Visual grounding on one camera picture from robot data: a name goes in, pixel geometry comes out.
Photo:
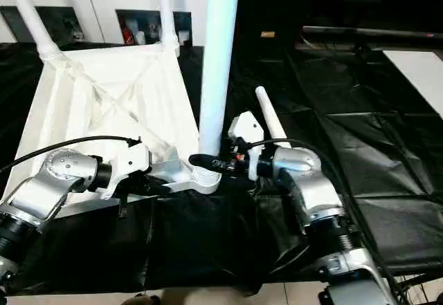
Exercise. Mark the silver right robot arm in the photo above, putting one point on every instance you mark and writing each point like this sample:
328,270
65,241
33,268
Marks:
308,180

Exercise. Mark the white plastic table top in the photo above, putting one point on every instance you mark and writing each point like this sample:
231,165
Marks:
104,104

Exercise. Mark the white flat board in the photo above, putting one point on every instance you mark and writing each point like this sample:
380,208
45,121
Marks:
419,77

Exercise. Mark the dark cabinet with yellow label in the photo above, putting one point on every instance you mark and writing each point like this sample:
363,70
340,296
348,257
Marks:
332,1

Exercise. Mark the small red bottle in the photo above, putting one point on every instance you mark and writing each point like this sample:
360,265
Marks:
127,37

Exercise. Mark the white plastic table leg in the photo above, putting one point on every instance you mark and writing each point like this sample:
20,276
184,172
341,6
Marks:
166,7
218,56
31,14
271,118

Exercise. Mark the black horizontal bar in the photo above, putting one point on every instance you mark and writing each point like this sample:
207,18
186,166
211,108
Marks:
374,34

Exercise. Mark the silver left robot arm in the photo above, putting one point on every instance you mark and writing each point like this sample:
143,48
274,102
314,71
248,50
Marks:
48,180

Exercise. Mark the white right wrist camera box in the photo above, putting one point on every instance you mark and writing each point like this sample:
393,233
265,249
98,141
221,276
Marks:
246,132

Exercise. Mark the black work mat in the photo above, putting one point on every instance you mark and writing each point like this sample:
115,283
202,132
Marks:
387,167

